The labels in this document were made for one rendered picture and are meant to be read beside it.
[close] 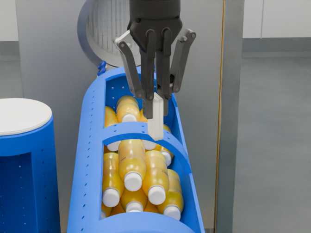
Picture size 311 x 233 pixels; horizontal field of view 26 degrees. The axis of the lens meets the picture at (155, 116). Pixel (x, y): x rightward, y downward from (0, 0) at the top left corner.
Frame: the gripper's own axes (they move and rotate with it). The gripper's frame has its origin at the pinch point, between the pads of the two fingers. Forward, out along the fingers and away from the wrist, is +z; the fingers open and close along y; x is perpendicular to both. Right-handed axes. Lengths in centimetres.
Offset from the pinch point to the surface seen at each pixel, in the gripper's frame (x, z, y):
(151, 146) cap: -60, 37, -25
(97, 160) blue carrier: -35.2, 24.7, -1.6
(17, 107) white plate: -113, 42, 0
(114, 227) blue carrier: -6.3, 22.8, 5.2
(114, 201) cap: -37, 37, -6
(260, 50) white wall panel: -397, 143, -274
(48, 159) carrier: -99, 55, -6
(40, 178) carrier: -96, 60, -2
